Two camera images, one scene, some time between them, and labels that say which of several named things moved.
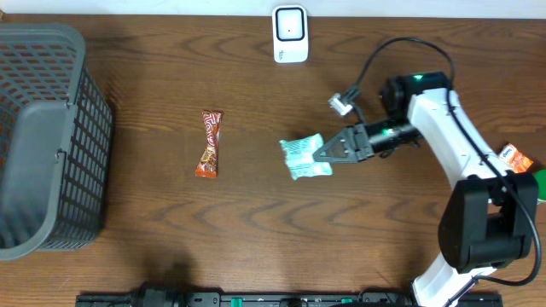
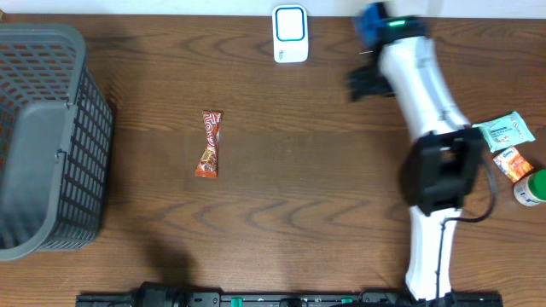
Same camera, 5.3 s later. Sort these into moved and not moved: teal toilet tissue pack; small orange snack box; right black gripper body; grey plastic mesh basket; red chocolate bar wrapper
Moved: right black gripper body; teal toilet tissue pack
Not moved: grey plastic mesh basket; small orange snack box; red chocolate bar wrapper
